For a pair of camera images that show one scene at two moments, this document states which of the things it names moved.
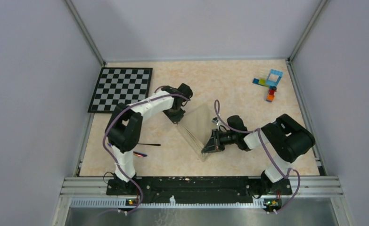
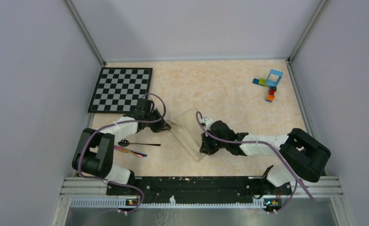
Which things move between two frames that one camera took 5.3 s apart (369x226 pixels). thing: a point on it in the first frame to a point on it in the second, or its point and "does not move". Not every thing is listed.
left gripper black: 176,118 to 160,126
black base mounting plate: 194,190 does not move
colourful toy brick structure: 272,85 does not move
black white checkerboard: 118,85 does not move
